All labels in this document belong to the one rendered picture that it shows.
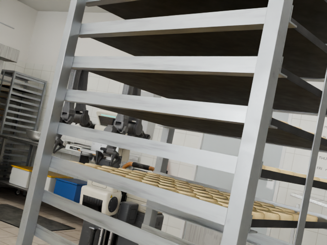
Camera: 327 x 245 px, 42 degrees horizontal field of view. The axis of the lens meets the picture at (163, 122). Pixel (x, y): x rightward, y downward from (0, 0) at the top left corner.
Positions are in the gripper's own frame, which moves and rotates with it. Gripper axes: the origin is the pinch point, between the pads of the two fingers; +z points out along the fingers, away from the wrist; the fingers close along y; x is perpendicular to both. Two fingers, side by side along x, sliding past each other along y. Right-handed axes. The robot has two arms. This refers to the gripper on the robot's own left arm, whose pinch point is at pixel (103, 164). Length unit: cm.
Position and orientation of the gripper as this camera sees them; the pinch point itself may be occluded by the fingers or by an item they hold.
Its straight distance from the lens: 250.4
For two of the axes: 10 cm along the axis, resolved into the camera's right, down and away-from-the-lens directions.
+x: 3.5, 5.3, 7.7
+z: -3.3, 8.4, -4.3
